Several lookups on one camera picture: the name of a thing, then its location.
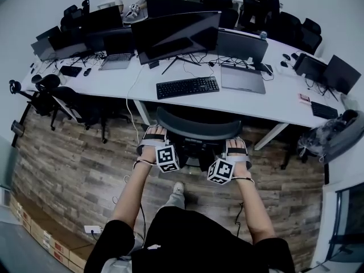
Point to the small black box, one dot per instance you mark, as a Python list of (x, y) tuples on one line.
[(154, 65)]

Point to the person's black shirt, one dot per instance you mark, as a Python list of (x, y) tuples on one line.
[(199, 237)]

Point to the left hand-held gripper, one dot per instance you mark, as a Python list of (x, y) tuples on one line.
[(167, 158)]

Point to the closed grey laptop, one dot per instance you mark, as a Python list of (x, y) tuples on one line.
[(241, 80)]

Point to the black mouse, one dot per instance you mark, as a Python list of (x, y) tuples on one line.
[(87, 72), (286, 57), (283, 64)]

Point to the open grey laptop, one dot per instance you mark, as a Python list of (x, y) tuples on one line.
[(115, 62)]

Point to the red flat box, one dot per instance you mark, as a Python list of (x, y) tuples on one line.
[(304, 97)]

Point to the large curved black monitor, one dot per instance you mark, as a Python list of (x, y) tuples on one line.
[(176, 36)]

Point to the person's left shoe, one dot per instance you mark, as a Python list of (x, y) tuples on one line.
[(178, 187)]

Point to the clear plastic bag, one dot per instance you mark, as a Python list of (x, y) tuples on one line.
[(315, 141)]

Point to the black mesh office chair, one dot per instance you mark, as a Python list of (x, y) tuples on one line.
[(199, 125)]

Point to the white power strip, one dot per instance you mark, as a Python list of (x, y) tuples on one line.
[(92, 229)]

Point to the black full-size keyboard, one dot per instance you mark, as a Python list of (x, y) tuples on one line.
[(187, 87)]

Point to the person's left forearm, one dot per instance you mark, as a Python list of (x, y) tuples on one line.
[(128, 198)]

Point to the grey-screen monitor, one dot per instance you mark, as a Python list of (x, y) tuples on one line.
[(41, 50)]

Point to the person's grey trousers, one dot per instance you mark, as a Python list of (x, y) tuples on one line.
[(176, 200)]

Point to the person's left hand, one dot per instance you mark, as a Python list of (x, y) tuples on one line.
[(155, 130)]

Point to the person's right forearm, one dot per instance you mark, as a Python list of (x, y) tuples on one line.
[(256, 212)]

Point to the dark grey monitor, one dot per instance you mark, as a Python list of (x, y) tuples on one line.
[(241, 45)]

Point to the black flat device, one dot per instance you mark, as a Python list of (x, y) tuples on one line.
[(263, 67)]

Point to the small black keyboard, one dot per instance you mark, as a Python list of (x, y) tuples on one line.
[(324, 110), (70, 70)]

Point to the stack of cardboard boxes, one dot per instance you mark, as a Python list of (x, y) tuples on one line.
[(48, 237)]

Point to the metal door fitting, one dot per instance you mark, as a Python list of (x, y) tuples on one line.
[(17, 128)]

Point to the person's right hand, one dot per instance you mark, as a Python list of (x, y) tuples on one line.
[(236, 144)]

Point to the black-framed glass door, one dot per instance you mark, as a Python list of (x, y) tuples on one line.
[(351, 220)]

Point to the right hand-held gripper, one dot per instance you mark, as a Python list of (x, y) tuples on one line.
[(220, 171)]

